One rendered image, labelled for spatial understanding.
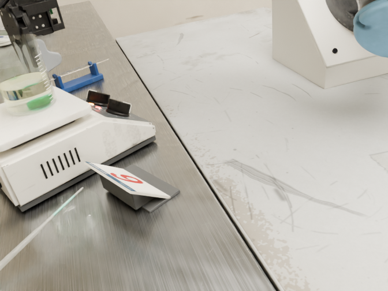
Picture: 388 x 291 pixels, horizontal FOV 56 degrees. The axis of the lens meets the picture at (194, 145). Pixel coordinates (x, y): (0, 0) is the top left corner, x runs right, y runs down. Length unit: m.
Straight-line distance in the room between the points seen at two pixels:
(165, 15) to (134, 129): 1.51
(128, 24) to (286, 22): 1.31
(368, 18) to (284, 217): 0.23
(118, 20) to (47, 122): 1.51
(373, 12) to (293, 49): 0.28
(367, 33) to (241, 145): 0.20
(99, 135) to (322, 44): 0.38
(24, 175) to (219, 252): 0.23
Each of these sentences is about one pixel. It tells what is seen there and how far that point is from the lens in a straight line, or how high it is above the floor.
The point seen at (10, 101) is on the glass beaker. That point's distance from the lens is 0.48.
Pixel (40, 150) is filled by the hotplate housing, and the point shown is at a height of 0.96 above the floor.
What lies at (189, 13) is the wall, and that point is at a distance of 2.01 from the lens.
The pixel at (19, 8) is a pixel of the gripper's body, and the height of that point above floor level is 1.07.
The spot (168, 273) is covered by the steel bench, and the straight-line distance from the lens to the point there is 0.34.
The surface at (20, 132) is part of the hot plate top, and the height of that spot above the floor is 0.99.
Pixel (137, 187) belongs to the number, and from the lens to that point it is 0.39.
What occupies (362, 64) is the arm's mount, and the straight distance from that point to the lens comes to 0.67.
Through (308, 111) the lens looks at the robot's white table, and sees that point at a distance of 0.57.
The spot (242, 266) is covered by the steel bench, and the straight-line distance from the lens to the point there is 0.34.
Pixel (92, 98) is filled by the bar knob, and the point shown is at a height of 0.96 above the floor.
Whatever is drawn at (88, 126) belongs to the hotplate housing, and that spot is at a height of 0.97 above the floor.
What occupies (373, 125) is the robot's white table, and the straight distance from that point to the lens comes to 0.54.
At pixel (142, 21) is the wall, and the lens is 1.95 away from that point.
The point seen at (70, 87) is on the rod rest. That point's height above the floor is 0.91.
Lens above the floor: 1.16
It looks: 31 degrees down
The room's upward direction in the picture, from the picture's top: 8 degrees counter-clockwise
